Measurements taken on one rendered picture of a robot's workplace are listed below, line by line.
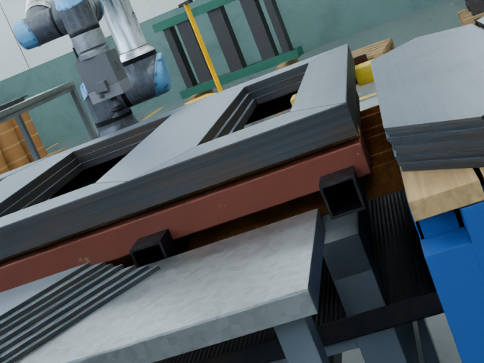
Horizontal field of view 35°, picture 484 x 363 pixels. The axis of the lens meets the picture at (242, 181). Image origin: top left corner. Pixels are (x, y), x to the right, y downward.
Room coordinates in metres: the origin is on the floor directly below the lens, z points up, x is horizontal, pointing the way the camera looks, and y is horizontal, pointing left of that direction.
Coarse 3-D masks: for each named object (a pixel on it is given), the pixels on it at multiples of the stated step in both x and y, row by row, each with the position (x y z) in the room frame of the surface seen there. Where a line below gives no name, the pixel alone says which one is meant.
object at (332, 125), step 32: (352, 64) 1.61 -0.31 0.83; (256, 96) 1.70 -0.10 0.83; (352, 96) 1.22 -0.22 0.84; (224, 128) 1.35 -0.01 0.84; (288, 128) 1.05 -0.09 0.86; (320, 128) 1.04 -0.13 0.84; (352, 128) 1.03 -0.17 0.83; (64, 160) 1.76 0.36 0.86; (96, 160) 1.79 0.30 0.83; (192, 160) 1.08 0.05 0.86; (224, 160) 1.07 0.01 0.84; (256, 160) 1.06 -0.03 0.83; (32, 192) 1.55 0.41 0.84; (128, 192) 1.11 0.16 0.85; (160, 192) 1.10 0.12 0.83; (32, 224) 1.14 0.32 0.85; (64, 224) 1.13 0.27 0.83; (96, 224) 1.12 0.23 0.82; (0, 256) 1.16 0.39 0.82
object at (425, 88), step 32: (448, 32) 1.37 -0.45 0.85; (480, 32) 1.23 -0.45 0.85; (384, 64) 1.31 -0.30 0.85; (416, 64) 1.18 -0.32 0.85; (448, 64) 1.07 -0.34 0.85; (480, 64) 0.98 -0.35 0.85; (384, 96) 1.03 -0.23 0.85; (416, 96) 0.94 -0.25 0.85; (448, 96) 0.87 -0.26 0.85; (480, 96) 0.81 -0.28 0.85; (384, 128) 0.84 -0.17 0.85; (416, 128) 0.80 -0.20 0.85; (448, 128) 0.77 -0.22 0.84; (480, 128) 0.74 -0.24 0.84; (416, 160) 0.83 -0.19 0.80; (448, 160) 0.79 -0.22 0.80; (480, 160) 0.75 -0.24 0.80
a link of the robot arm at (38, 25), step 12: (36, 0) 1.99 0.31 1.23; (48, 0) 2.01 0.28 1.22; (36, 12) 1.94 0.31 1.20; (48, 12) 1.91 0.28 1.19; (24, 24) 1.92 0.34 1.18; (36, 24) 1.91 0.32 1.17; (48, 24) 1.91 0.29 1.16; (24, 36) 1.92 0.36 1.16; (36, 36) 1.91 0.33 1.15; (48, 36) 1.92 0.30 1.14; (60, 36) 1.93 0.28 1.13; (24, 48) 1.94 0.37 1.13
